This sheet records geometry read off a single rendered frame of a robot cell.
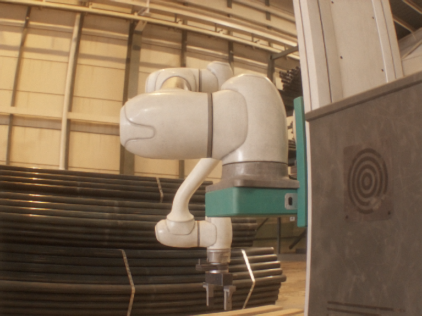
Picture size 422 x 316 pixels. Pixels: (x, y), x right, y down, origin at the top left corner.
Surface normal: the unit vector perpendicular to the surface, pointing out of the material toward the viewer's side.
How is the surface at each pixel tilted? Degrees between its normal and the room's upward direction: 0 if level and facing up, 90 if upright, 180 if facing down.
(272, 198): 90
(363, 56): 90
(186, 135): 120
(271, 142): 93
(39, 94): 90
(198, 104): 65
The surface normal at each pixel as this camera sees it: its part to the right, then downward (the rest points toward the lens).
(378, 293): -0.91, -0.05
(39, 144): 0.56, -0.12
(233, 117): 0.01, -0.12
